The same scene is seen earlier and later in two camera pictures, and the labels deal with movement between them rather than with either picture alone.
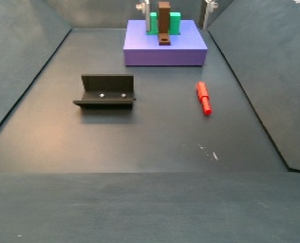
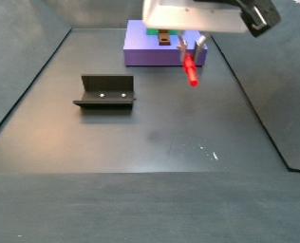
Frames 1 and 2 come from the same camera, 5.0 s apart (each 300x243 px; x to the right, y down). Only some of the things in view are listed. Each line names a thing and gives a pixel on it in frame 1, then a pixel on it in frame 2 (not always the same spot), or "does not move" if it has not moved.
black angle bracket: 107,91 does not move
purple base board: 142,50 does not move
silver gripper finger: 143,6 -> 182,46
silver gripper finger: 211,6 -> 201,46
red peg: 203,96 -> 187,67
